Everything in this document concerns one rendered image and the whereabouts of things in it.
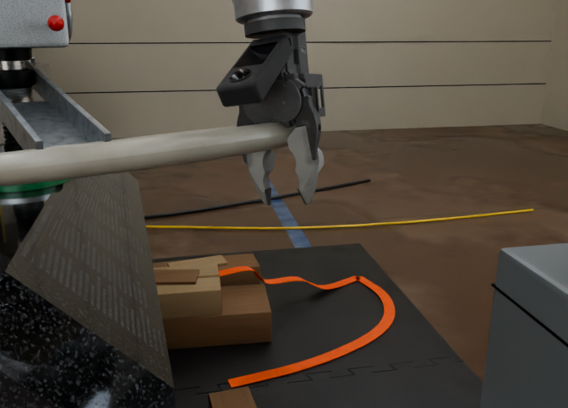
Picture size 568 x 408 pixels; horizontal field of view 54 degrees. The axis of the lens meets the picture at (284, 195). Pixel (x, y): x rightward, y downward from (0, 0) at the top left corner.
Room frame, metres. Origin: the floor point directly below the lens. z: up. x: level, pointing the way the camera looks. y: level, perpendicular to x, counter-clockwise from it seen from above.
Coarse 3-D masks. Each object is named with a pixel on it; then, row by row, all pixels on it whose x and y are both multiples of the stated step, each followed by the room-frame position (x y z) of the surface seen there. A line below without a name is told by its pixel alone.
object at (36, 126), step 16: (32, 64) 1.33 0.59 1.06; (48, 80) 1.21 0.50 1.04; (0, 96) 1.06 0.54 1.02; (48, 96) 1.20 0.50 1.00; (64, 96) 1.11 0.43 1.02; (0, 112) 1.07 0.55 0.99; (16, 112) 0.98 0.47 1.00; (32, 112) 1.12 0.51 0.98; (48, 112) 1.13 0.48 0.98; (64, 112) 1.11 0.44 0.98; (80, 112) 1.02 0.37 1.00; (16, 128) 0.96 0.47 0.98; (32, 128) 0.91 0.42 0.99; (48, 128) 1.04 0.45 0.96; (64, 128) 1.05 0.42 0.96; (80, 128) 1.03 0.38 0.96; (96, 128) 0.95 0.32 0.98; (32, 144) 0.88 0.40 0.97; (48, 144) 0.96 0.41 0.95; (64, 144) 0.97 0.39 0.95
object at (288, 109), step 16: (256, 32) 0.65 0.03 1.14; (272, 32) 0.66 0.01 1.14; (288, 32) 0.67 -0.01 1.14; (304, 32) 0.71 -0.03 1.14; (304, 48) 0.70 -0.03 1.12; (288, 64) 0.65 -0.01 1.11; (304, 64) 0.70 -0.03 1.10; (288, 80) 0.63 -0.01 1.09; (304, 80) 0.65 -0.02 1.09; (320, 80) 0.69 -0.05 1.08; (272, 96) 0.63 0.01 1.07; (288, 96) 0.63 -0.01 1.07; (320, 96) 0.69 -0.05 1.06; (256, 112) 0.64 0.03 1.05; (272, 112) 0.63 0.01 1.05; (288, 112) 0.62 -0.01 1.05; (320, 112) 0.68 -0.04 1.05
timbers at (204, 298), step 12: (204, 264) 2.03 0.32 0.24; (216, 264) 2.04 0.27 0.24; (204, 276) 1.93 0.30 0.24; (216, 276) 1.94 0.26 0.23; (168, 288) 1.82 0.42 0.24; (180, 288) 1.82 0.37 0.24; (192, 288) 1.82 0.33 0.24; (204, 288) 1.82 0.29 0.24; (216, 288) 1.82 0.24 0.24; (168, 300) 1.78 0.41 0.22; (180, 300) 1.79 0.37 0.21; (192, 300) 1.80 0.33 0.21; (204, 300) 1.80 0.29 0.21; (216, 300) 1.81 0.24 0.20; (168, 312) 1.78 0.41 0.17; (180, 312) 1.79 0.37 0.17; (192, 312) 1.80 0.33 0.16; (204, 312) 1.80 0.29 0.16; (216, 312) 1.81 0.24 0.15
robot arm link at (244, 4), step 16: (240, 0) 0.65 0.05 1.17; (256, 0) 0.64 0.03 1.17; (272, 0) 0.63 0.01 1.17; (288, 0) 0.64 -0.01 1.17; (304, 0) 0.65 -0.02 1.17; (240, 16) 0.65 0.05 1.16; (256, 16) 0.64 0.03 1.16; (272, 16) 0.64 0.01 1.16; (288, 16) 0.65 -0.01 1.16; (304, 16) 0.68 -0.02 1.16
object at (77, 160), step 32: (224, 128) 0.56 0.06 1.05; (256, 128) 0.58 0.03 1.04; (288, 128) 0.63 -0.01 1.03; (0, 160) 0.49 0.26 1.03; (32, 160) 0.48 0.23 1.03; (64, 160) 0.48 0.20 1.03; (96, 160) 0.49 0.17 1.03; (128, 160) 0.50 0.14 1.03; (160, 160) 0.51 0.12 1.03; (192, 160) 0.53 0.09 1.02
